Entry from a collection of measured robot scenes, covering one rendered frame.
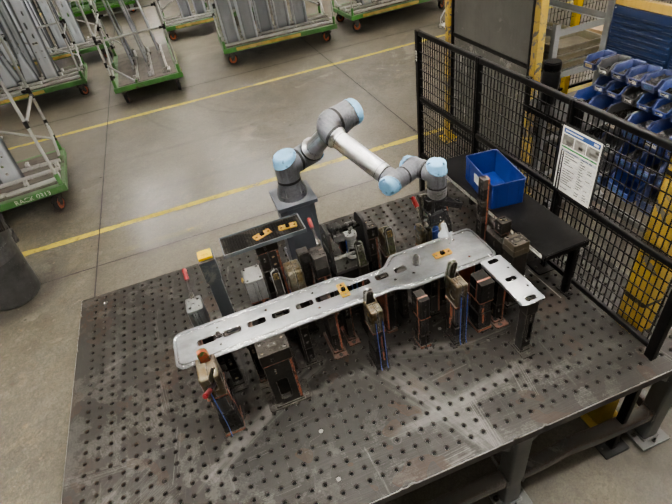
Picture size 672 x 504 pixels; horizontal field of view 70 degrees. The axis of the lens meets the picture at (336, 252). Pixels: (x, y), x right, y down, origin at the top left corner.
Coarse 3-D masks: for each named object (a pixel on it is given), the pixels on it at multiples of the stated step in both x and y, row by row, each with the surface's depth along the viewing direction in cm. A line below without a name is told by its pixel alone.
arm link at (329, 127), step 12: (324, 120) 191; (336, 120) 192; (324, 132) 190; (336, 132) 188; (336, 144) 189; (348, 144) 186; (360, 144) 186; (348, 156) 187; (360, 156) 184; (372, 156) 183; (372, 168) 181; (384, 168) 180; (384, 180) 177; (396, 180) 177; (408, 180) 180; (384, 192) 180; (396, 192) 179
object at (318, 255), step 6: (318, 246) 211; (312, 252) 208; (318, 252) 207; (324, 252) 206; (312, 258) 206; (318, 258) 205; (324, 258) 206; (312, 264) 212; (318, 264) 206; (324, 264) 208; (312, 270) 216; (318, 270) 208; (324, 270) 210; (318, 276) 210; (324, 276) 212; (318, 282) 214; (330, 294) 220
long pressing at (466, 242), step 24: (432, 240) 214; (456, 240) 213; (480, 240) 211; (384, 264) 207; (408, 264) 205; (432, 264) 203; (312, 288) 202; (336, 288) 200; (360, 288) 198; (384, 288) 196; (408, 288) 195; (240, 312) 196; (264, 312) 195; (312, 312) 191; (336, 312) 191; (192, 336) 190; (240, 336) 186; (264, 336) 185; (192, 360) 180
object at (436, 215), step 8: (424, 200) 188; (432, 200) 185; (440, 200) 184; (424, 208) 191; (432, 208) 188; (440, 208) 190; (424, 216) 195; (432, 216) 188; (440, 216) 189; (432, 224) 190
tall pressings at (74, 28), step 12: (24, 0) 835; (36, 0) 862; (48, 0) 871; (60, 0) 872; (12, 12) 841; (36, 12) 872; (48, 12) 891; (72, 12) 893; (24, 24) 893; (36, 24) 857; (60, 24) 911; (72, 24) 896; (24, 36) 862; (48, 36) 914; (60, 36) 898; (72, 36) 907; (0, 48) 853
